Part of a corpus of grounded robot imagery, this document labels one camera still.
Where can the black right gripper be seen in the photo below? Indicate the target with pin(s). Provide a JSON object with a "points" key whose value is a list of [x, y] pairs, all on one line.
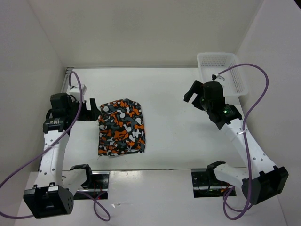
{"points": [[196, 87]]}

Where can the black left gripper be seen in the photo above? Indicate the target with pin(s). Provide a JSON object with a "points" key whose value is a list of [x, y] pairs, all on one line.
{"points": [[89, 115]]}

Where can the orange camouflage shorts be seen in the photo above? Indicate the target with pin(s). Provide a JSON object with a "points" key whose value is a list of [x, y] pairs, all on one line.
{"points": [[121, 128]]}

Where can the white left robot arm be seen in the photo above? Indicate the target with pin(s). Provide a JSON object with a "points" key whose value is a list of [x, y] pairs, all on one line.
{"points": [[53, 193]]}

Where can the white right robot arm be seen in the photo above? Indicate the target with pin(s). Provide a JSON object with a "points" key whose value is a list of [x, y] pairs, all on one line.
{"points": [[265, 179]]}

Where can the white perforated plastic basket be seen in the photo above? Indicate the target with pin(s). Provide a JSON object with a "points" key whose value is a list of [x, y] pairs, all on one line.
{"points": [[214, 62]]}

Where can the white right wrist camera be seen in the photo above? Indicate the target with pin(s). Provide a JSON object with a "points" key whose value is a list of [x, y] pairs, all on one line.
{"points": [[218, 78]]}

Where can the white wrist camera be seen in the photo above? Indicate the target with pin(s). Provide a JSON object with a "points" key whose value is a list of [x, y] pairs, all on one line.
{"points": [[74, 92], [218, 78]]}

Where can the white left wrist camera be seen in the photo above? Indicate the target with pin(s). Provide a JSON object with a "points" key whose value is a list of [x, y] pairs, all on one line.
{"points": [[74, 92]]}

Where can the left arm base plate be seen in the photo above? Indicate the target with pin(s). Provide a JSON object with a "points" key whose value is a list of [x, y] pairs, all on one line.
{"points": [[98, 186]]}

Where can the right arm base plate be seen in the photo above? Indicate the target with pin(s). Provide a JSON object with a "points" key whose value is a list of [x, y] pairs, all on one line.
{"points": [[203, 187]]}

